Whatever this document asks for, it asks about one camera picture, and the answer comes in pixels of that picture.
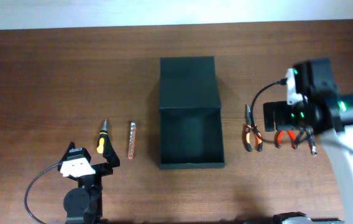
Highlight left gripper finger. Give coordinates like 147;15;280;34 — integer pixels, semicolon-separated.
62;141;75;162
103;135;120;167

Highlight small red handled pliers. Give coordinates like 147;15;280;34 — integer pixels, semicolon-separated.
275;130;298;149

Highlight silver ring wrench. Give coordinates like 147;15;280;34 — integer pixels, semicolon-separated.
307;128;317;157

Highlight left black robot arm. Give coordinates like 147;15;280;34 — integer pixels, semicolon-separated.
58;131;120;223

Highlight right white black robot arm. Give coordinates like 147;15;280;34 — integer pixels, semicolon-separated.
263;58;353;223

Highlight yellow black screwdriver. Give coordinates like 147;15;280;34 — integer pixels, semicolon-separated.
96;119;108;154

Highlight orange black long-nose pliers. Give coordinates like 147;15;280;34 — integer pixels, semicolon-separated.
244;105;264;152

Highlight black open gift box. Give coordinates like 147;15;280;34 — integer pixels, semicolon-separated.
158;56;226;170

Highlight right black camera cable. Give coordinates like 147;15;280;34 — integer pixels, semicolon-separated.
248;78;317;146

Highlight orange socket bit rail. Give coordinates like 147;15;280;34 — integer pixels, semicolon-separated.
128;122;136;159

